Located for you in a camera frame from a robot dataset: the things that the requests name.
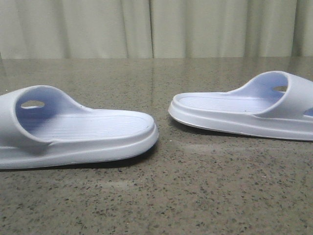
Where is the light blue slipper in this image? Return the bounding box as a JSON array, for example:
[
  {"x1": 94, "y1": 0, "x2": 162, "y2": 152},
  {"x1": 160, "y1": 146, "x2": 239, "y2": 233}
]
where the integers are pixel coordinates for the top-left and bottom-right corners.
[
  {"x1": 0, "y1": 85, "x2": 158, "y2": 169},
  {"x1": 168, "y1": 71, "x2": 313, "y2": 141}
]

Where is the pale grey-green curtain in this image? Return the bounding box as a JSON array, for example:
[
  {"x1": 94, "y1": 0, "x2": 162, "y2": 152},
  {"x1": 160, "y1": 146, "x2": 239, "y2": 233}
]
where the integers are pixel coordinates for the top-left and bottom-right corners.
[{"x1": 0, "y1": 0, "x2": 313, "y2": 59}]

